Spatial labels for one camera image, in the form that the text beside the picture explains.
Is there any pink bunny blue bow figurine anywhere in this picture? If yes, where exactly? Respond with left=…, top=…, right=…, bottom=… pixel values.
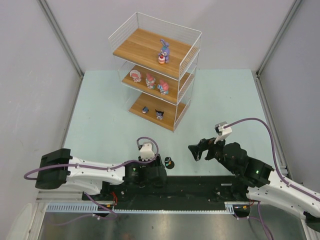
left=157, top=79, right=169, bottom=95

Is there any pink bunny flower crown figurine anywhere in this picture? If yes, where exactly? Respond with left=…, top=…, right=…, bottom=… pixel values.
left=145, top=73, right=156, bottom=90

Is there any white pink round figurine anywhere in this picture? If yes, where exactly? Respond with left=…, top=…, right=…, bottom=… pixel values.
left=129, top=69, right=142, bottom=83

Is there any purple rabbit figurine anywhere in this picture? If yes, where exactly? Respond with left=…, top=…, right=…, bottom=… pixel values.
left=158, top=39, right=170, bottom=65

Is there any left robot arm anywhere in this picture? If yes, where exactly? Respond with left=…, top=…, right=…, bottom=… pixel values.
left=35, top=148, right=167, bottom=196

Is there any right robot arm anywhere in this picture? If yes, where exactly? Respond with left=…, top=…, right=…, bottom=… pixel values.
left=188, top=138, right=320, bottom=232

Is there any black duck figurine right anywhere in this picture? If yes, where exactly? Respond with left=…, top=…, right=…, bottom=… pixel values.
left=164, top=157, right=175, bottom=170

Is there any black eared purple figurine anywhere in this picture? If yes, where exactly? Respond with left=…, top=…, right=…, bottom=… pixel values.
left=155, top=109, right=165, bottom=120

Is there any small blue lying figurine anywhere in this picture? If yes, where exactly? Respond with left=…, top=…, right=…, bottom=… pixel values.
left=142, top=106, right=149, bottom=114

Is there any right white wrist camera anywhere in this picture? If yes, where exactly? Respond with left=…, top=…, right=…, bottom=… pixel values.
left=214, top=121, right=232, bottom=144

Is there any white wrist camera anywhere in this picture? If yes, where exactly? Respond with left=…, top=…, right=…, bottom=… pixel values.
left=138, top=141, right=155, bottom=162
left=214, top=121, right=232, bottom=144

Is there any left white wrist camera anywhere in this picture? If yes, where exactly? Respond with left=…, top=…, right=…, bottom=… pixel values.
left=138, top=141, right=155, bottom=162

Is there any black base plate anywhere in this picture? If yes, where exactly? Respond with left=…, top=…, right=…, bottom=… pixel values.
left=92, top=175, right=248, bottom=211

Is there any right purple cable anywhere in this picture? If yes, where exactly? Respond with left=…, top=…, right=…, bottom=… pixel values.
left=223, top=117, right=320, bottom=238

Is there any purple cable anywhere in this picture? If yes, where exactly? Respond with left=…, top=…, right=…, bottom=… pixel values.
left=223, top=117, right=320, bottom=238
left=23, top=136, right=160, bottom=226

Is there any white slotted cable duct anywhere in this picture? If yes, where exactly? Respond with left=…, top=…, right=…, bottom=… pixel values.
left=46, top=201, right=236, bottom=215

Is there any white wire three-tier shelf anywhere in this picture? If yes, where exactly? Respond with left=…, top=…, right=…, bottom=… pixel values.
left=108, top=12, right=202, bottom=132

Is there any aluminium frame rail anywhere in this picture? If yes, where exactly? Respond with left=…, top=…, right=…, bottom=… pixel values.
left=36, top=191, right=83, bottom=203

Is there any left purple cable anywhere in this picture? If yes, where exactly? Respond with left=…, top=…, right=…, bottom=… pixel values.
left=23, top=136, right=160, bottom=226

